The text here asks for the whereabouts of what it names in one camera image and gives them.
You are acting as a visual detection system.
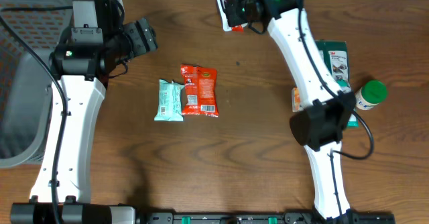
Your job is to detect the teal white snack packet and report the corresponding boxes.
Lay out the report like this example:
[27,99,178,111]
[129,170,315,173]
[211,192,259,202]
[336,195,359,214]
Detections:
[154,79,184,121]

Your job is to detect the red snack packet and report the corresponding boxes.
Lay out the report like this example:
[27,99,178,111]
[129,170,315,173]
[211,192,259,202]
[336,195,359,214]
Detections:
[180,64,219,117]

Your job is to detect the green white packet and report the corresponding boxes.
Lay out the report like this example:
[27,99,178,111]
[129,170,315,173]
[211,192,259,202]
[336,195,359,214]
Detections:
[314,40,359,128]

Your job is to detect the orange snack packet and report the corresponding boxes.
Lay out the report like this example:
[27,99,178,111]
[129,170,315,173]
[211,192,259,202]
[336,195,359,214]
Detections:
[292,87,303,113]

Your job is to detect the green lid seasoning jar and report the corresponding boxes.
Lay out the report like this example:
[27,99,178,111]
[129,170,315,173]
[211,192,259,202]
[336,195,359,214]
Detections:
[355,80,388,110]

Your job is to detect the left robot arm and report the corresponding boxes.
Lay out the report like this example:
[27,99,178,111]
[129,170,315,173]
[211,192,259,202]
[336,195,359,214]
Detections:
[10,18,158,223]

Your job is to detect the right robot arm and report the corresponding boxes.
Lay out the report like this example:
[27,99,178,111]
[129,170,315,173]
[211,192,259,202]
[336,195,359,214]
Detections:
[219,0,355,221]

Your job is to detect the white barcode scanner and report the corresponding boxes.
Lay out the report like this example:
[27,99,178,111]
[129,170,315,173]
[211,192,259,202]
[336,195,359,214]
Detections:
[216,0,247,32]

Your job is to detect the grey plastic mesh basket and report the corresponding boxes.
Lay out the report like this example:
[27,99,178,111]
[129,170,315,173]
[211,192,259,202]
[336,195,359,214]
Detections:
[1,0,72,168]

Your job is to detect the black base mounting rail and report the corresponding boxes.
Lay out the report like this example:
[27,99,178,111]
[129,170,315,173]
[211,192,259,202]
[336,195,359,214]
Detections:
[138,211,396,224]

